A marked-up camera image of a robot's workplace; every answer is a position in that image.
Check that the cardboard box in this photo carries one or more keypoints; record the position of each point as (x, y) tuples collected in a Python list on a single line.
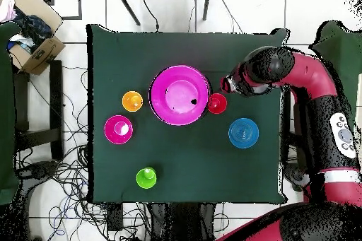
[(42, 54)]

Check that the blue bowl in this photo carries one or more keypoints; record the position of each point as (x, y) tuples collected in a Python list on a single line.
[(243, 133)]

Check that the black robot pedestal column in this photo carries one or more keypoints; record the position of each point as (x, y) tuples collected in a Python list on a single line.
[(183, 224)]

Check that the black stool frame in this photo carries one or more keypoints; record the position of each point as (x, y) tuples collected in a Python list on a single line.
[(56, 96)]

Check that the black power box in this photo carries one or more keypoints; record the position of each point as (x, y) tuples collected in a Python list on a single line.
[(114, 217)]

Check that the light green cup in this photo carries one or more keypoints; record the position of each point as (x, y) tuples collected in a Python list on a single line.
[(146, 178)]

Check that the red cup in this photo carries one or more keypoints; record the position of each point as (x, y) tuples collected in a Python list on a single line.
[(217, 104)]

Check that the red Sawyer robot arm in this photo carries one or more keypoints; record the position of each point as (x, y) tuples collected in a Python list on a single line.
[(308, 74)]

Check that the dark grey chair base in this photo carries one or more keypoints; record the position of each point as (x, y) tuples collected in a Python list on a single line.
[(294, 174), (39, 169)]

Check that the dark blue clothing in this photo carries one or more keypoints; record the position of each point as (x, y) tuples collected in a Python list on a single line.
[(34, 29)]

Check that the small magenta bowl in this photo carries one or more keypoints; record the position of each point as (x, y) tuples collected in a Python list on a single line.
[(118, 129)]

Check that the orange cup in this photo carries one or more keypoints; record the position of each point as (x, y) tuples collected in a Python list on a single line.
[(132, 101)]

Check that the green cloth covered table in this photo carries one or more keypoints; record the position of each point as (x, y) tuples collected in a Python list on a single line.
[(345, 54), (7, 111)]

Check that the dark green tablecloth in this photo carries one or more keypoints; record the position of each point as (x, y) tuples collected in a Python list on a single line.
[(169, 46)]

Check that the large pink bowl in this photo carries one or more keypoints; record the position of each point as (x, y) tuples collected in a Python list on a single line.
[(175, 82)]

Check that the pink cloth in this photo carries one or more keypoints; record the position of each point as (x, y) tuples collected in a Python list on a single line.
[(7, 9)]

